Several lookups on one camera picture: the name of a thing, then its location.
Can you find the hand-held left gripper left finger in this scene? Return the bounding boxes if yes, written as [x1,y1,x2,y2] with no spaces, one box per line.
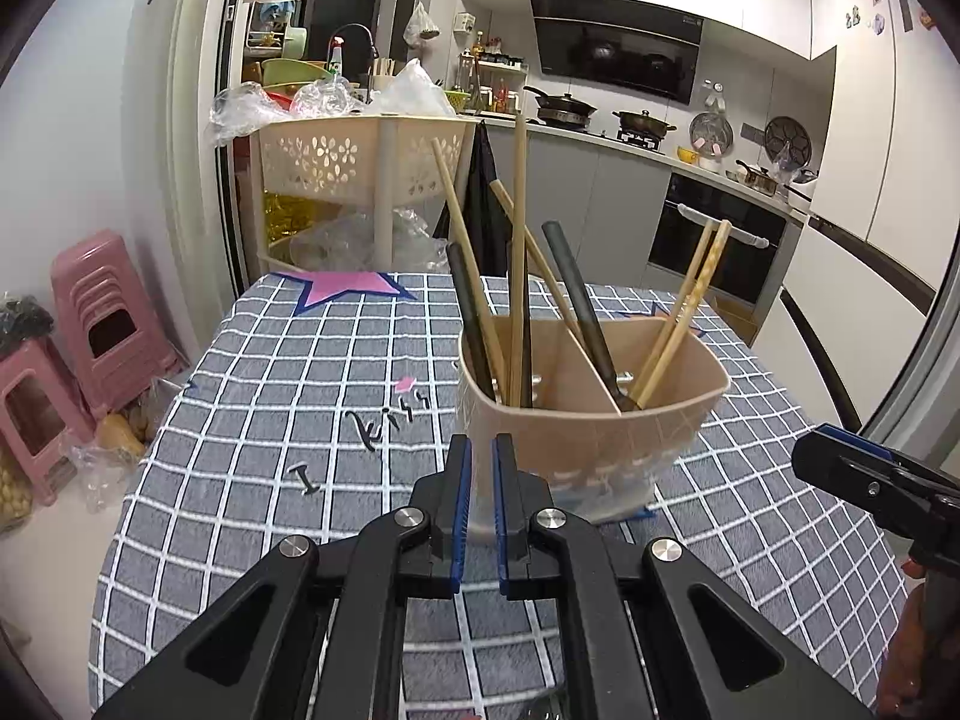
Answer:
[94,435,473,720]

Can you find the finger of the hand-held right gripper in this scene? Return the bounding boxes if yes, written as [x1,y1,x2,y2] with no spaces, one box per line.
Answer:
[816,423,960,500]
[791,430,940,542]

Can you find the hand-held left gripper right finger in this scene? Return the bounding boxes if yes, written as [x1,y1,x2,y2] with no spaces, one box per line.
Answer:
[491,433,875,720]

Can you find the beige plastic utensil holder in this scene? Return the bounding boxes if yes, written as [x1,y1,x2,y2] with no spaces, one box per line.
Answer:
[457,315,732,526]

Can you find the dark-handled spoon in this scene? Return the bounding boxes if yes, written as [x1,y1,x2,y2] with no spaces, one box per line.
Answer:
[446,242,500,398]
[506,240,535,407]
[541,221,638,413]

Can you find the person's right hand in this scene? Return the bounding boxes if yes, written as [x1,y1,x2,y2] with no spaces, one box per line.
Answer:
[876,559,932,719]

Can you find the grey checked tablecloth pink stars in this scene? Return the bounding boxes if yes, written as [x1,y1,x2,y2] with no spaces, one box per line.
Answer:
[90,270,912,720]

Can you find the steel pot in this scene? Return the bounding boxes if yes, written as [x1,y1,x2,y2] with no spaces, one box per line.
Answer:
[735,160,781,196]

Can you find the black built-in oven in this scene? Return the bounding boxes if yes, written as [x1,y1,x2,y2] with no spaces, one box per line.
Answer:
[646,172,788,308]

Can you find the dark round steamer rack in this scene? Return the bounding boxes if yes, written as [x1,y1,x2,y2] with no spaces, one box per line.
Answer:
[765,116,811,166]

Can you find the black hanging garment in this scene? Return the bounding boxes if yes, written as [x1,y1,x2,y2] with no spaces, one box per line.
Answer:
[431,120,511,278]

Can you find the grey kitchen cabinet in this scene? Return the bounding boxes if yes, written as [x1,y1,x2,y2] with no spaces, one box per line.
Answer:
[480,124,676,290]

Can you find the gold foil bag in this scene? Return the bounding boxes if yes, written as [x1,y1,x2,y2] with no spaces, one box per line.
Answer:
[262,193,338,242]

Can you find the clear bag of potatoes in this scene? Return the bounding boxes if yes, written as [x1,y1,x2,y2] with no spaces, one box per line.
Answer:
[71,382,181,511]

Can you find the beige perforated basket rack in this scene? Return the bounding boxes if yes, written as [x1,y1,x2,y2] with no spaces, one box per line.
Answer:
[251,114,481,275]

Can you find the black wok with lid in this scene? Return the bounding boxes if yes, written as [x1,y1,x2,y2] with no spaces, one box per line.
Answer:
[611,109,678,142]

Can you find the spice rack with bottles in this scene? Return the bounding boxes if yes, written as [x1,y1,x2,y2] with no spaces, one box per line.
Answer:
[457,30,530,117]

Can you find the white plastic bag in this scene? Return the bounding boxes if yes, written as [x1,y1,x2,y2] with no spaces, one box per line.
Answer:
[371,58,458,119]

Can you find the pink plastic stool stack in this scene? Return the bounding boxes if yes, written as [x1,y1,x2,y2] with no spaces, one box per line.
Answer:
[51,231,188,419]

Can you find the yellow mesh bag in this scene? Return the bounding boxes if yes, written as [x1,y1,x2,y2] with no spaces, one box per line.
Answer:
[0,442,35,533]

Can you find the black range hood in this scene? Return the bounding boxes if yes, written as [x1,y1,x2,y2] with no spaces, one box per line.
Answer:
[527,0,704,106]

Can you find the crumpled clear plastic bag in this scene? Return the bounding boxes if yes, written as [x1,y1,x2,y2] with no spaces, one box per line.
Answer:
[208,79,368,147]

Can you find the green plastic basin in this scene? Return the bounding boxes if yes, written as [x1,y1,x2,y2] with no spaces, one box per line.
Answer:
[262,58,335,91]

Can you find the black plastic bag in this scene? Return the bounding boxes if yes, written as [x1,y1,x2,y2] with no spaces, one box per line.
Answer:
[0,292,55,357]

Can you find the hanging clear plastic bag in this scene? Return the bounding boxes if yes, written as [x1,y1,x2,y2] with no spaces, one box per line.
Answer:
[403,1,442,46]

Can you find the white wall cabinet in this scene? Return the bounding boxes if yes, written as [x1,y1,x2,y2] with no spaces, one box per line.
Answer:
[457,0,837,61]

